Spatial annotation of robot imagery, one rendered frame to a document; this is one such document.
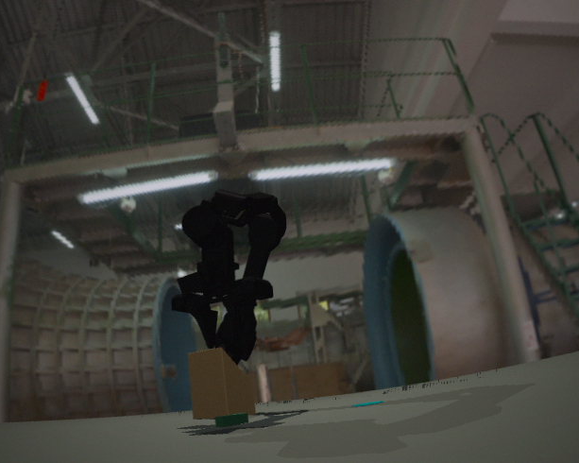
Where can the dark green rectangular post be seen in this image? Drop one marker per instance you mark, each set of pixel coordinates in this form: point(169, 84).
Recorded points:
point(228, 420)

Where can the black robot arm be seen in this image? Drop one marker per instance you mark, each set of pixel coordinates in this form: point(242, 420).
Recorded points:
point(207, 225)

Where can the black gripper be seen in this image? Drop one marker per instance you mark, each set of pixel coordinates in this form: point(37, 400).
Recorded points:
point(239, 301)

